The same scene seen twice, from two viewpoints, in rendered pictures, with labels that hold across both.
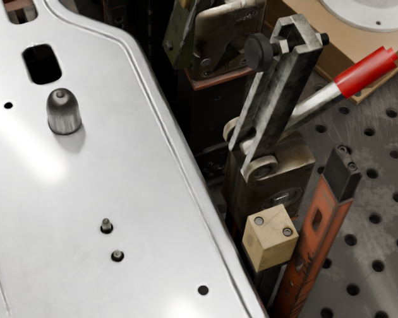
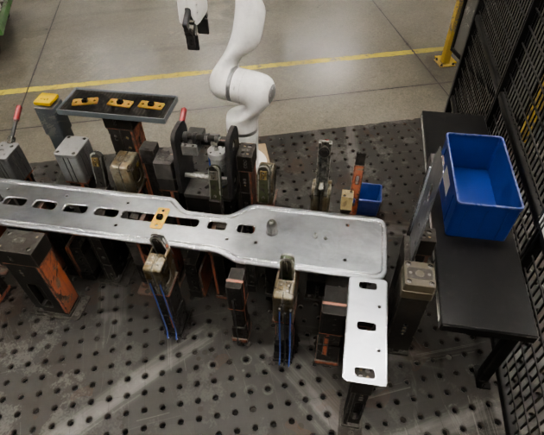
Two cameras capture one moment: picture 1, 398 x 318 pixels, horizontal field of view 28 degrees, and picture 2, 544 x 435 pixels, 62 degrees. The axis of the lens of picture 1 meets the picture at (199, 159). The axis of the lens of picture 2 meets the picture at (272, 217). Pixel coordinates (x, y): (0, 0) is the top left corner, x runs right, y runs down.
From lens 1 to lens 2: 0.90 m
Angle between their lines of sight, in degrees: 33
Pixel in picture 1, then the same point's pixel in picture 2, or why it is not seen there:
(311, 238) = (357, 187)
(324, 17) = not seen: hidden behind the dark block
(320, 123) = not seen: hidden behind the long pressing
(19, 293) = (323, 263)
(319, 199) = (356, 173)
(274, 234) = (350, 194)
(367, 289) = not seen: hidden behind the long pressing
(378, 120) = (284, 195)
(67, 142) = (280, 234)
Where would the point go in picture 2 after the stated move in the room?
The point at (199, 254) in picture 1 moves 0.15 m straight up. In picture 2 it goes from (336, 221) to (341, 184)
